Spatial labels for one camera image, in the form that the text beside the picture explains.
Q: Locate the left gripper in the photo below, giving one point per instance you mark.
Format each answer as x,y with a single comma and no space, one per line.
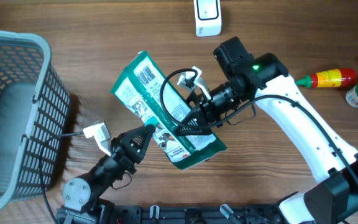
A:
127,152

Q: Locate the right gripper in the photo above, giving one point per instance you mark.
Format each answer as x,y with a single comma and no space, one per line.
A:
198,116

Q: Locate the green 3M gloves packet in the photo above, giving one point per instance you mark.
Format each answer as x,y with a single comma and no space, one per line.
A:
138,89

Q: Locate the red yellow sauce bottle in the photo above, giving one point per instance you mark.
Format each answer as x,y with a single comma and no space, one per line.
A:
335,78

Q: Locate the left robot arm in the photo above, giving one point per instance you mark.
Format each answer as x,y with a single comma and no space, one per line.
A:
82,193

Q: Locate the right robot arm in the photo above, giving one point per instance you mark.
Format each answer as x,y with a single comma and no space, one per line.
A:
265,81

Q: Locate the white barcode scanner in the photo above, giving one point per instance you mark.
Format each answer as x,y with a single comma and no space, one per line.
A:
208,17

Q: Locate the grey plastic mesh basket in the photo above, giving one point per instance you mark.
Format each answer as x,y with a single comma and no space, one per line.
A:
34,108

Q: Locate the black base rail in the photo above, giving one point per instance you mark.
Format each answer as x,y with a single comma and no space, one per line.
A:
182,214

